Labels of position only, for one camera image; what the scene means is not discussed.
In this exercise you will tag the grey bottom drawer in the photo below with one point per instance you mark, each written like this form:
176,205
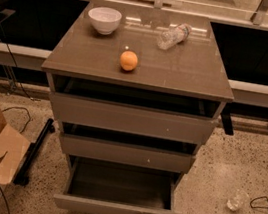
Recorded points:
101,187

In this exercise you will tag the grey drawer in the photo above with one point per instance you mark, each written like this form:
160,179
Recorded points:
133,120
126,154
101,187

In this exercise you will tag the grey middle drawer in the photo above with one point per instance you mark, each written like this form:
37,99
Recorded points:
126,154

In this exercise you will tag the grey drawer cabinet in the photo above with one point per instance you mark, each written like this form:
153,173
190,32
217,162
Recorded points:
188,79

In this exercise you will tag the grey top drawer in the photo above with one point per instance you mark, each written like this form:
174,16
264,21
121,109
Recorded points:
133,120

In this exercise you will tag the clear plastic cup on floor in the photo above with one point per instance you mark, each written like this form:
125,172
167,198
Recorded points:
237,200

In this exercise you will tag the black tripod bar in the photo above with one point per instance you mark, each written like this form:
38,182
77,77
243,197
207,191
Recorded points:
22,177

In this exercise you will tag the orange fruit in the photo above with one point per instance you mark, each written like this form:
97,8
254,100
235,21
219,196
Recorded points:
128,60

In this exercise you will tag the clear plastic water bottle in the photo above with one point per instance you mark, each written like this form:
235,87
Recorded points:
173,36

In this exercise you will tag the white ceramic bowl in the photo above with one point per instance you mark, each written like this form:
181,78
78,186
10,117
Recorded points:
104,20

